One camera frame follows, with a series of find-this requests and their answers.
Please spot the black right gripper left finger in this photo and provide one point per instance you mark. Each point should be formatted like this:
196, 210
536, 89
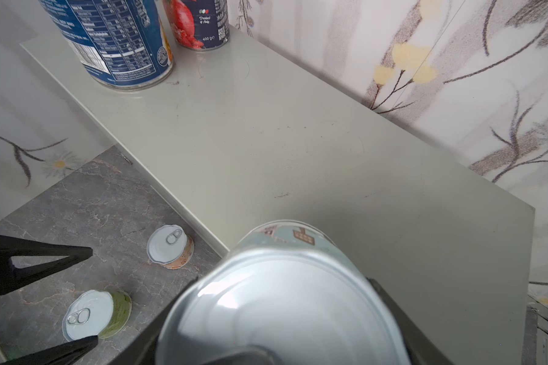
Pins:
142, 350

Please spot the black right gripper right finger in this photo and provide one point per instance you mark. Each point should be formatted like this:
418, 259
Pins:
419, 347

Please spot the pale blue label can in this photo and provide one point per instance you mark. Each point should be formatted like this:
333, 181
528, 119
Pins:
288, 292

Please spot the blue nutrition label can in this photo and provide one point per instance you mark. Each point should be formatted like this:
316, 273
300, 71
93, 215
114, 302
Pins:
121, 43

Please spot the dark blue tomato can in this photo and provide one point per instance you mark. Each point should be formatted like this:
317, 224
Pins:
198, 24

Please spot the green label can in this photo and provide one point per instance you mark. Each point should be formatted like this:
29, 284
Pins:
97, 312

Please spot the orange label can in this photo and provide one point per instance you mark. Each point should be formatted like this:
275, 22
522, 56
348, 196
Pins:
170, 247

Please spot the grey metal cabinet box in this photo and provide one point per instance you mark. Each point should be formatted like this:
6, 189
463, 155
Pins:
240, 136

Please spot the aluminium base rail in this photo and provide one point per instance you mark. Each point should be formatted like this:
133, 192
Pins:
535, 344

